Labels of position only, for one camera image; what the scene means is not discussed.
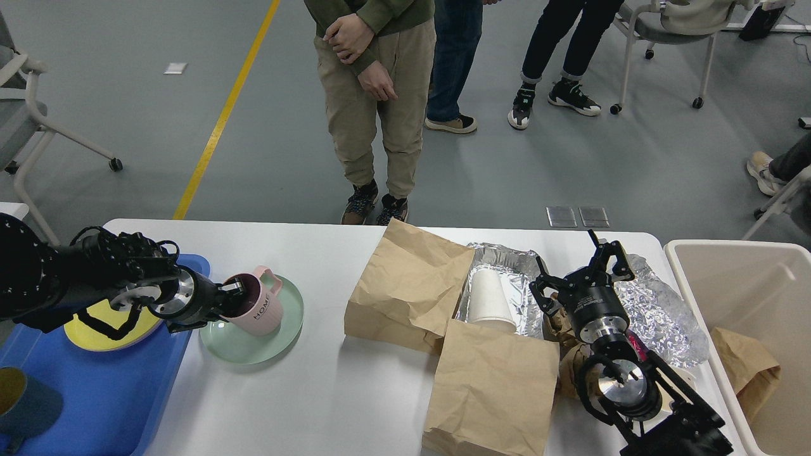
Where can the left white office chair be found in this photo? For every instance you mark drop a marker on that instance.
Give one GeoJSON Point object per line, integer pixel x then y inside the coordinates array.
{"type": "Point", "coordinates": [26, 129]}

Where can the right white office chair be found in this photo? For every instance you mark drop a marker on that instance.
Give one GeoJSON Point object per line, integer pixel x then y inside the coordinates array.
{"type": "Point", "coordinates": [677, 22]}

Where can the blue-grey mug yellow inside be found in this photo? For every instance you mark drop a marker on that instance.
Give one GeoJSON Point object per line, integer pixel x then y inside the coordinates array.
{"type": "Point", "coordinates": [28, 407]}

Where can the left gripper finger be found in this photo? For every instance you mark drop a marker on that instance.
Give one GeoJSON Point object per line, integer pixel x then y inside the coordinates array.
{"type": "Point", "coordinates": [200, 319]}
{"type": "Point", "coordinates": [233, 288]}

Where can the seated person at right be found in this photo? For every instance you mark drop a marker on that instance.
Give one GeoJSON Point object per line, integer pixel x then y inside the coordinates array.
{"type": "Point", "coordinates": [772, 174]}

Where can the person in khaki trousers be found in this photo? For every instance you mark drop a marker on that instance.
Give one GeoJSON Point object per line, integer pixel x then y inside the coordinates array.
{"type": "Point", "coordinates": [375, 60]}

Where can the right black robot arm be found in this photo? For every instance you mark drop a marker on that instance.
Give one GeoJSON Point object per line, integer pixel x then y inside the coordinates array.
{"type": "Point", "coordinates": [622, 382]}

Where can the blue plastic tray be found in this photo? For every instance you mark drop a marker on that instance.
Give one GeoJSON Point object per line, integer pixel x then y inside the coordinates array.
{"type": "Point", "coordinates": [112, 401]}

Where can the white office chair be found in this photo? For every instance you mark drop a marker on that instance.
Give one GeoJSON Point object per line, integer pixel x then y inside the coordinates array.
{"type": "Point", "coordinates": [26, 129]}
{"type": "Point", "coordinates": [677, 22]}

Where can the pink mug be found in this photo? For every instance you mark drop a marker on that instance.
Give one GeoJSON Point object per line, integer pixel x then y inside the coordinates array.
{"type": "Point", "coordinates": [260, 312]}

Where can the crumpled aluminium foil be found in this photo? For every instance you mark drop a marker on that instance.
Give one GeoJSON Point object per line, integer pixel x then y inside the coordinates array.
{"type": "Point", "coordinates": [661, 318]}

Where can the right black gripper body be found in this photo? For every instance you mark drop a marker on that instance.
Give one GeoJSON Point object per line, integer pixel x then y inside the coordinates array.
{"type": "Point", "coordinates": [593, 307]}

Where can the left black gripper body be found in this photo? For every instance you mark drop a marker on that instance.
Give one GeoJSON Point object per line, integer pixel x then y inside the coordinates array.
{"type": "Point", "coordinates": [182, 297]}

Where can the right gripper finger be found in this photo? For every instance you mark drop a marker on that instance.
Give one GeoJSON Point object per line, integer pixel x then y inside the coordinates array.
{"type": "Point", "coordinates": [548, 305]}
{"type": "Point", "coordinates": [609, 263]}

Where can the beige plastic bin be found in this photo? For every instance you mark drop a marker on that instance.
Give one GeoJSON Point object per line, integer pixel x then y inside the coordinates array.
{"type": "Point", "coordinates": [759, 290]}

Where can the brown paper bag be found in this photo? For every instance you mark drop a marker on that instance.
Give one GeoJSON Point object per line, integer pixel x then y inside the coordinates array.
{"type": "Point", "coordinates": [409, 289]}
{"type": "Point", "coordinates": [492, 393]}

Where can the light green plate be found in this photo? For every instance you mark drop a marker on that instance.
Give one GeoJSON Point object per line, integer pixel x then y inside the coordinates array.
{"type": "Point", "coordinates": [232, 344]}

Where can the upper brown paper bag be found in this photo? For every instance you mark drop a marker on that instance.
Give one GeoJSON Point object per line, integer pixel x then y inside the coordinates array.
{"type": "Point", "coordinates": [409, 289]}

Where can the white paper cup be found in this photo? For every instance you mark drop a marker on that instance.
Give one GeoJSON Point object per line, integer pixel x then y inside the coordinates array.
{"type": "Point", "coordinates": [487, 304]}

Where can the person in blue jeans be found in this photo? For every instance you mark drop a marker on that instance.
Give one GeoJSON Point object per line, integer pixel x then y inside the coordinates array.
{"type": "Point", "coordinates": [458, 29]}

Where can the brown bag in bin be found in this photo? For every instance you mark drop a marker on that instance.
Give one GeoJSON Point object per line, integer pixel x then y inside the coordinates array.
{"type": "Point", "coordinates": [752, 371]}

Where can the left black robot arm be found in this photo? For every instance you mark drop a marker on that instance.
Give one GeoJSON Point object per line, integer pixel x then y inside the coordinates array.
{"type": "Point", "coordinates": [106, 280]}

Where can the yellow plate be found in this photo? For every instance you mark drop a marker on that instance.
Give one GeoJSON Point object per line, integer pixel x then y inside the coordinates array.
{"type": "Point", "coordinates": [86, 338]}

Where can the white chair at right edge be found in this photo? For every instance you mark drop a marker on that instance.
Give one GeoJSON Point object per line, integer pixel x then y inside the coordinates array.
{"type": "Point", "coordinates": [792, 197]}

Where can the aluminium foil tray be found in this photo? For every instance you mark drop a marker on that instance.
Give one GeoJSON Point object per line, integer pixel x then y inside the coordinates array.
{"type": "Point", "coordinates": [516, 269]}

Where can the lower brown paper bag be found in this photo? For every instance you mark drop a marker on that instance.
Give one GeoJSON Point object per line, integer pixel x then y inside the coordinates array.
{"type": "Point", "coordinates": [492, 393]}

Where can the crumpled brown paper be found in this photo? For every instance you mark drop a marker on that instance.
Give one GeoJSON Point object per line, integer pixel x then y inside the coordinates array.
{"type": "Point", "coordinates": [573, 353]}

